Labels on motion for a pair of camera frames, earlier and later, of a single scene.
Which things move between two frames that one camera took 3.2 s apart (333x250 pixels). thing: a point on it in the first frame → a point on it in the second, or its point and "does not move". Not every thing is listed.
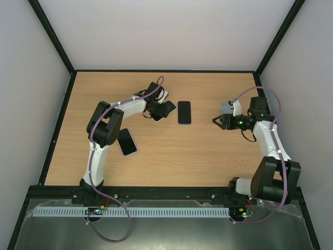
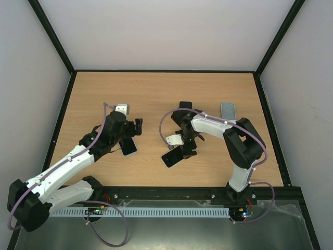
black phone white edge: [169, 107] → [172, 157]
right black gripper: [224, 121] → [188, 151]
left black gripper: [161, 110] → [131, 132]
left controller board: [96, 211] does not move
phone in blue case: [126, 142] does not move
